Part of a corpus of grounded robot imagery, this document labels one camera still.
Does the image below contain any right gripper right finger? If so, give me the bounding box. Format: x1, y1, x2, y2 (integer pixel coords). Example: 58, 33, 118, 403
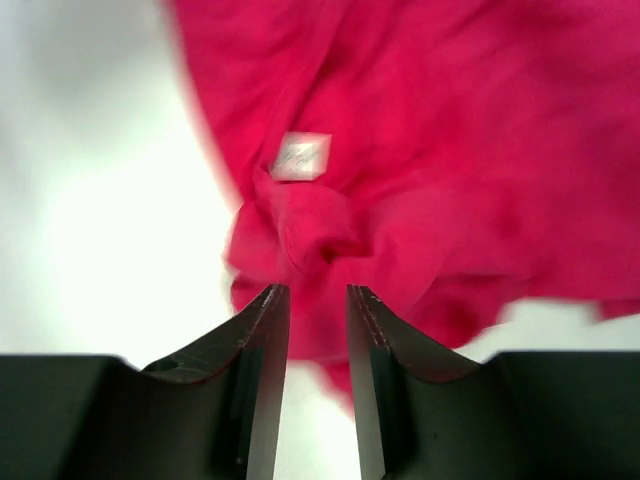
347, 286, 639, 479

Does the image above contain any red t shirt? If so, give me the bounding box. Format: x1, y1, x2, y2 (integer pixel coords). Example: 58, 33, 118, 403
171, 1, 639, 392

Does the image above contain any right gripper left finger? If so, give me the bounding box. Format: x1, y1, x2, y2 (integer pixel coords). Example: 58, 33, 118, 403
1, 285, 290, 479

